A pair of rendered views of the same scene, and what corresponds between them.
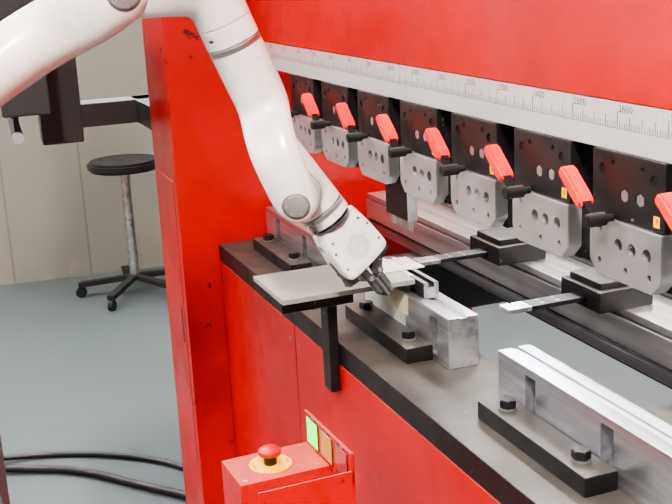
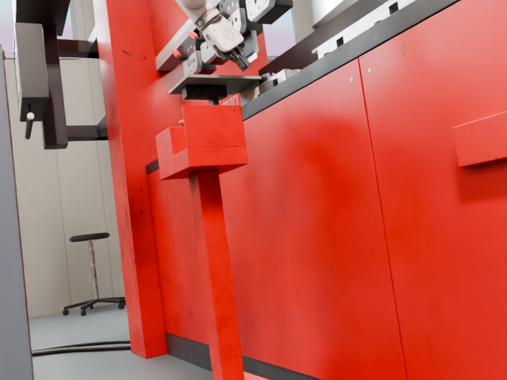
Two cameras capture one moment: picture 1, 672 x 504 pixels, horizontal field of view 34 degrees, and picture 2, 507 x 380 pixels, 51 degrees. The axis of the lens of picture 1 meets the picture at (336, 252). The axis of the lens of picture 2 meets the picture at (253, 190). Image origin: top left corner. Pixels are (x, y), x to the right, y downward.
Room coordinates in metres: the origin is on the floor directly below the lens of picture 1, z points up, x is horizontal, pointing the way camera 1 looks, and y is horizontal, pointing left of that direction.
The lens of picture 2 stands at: (0.26, 0.16, 0.48)
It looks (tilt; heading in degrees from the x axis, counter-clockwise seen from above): 5 degrees up; 352
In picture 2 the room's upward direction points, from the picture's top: 7 degrees counter-clockwise
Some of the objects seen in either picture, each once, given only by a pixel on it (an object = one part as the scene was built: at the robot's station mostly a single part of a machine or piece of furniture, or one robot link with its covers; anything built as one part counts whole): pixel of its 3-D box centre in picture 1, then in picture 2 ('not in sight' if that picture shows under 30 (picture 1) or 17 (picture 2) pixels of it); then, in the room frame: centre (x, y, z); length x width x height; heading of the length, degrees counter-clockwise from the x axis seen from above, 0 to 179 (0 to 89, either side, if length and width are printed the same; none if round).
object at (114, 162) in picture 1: (129, 226); (93, 272); (5.33, 1.03, 0.34); 0.58 x 0.55 x 0.69; 110
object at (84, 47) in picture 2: not in sight; (84, 38); (3.19, 0.58, 1.67); 0.40 x 0.24 x 0.07; 21
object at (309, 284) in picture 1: (332, 280); (214, 85); (2.01, 0.01, 1.00); 0.26 x 0.18 x 0.01; 111
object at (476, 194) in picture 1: (495, 166); not in sight; (1.71, -0.26, 1.26); 0.15 x 0.09 x 0.17; 21
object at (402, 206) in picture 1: (401, 203); (248, 49); (2.06, -0.13, 1.13); 0.10 x 0.02 x 0.10; 21
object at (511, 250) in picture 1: (474, 249); not in sight; (2.13, -0.28, 1.01); 0.26 x 0.12 x 0.05; 111
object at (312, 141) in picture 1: (319, 111); (198, 56); (2.46, 0.02, 1.26); 0.15 x 0.09 x 0.17; 21
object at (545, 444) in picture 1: (542, 442); not in sight; (1.48, -0.29, 0.89); 0.30 x 0.05 x 0.03; 21
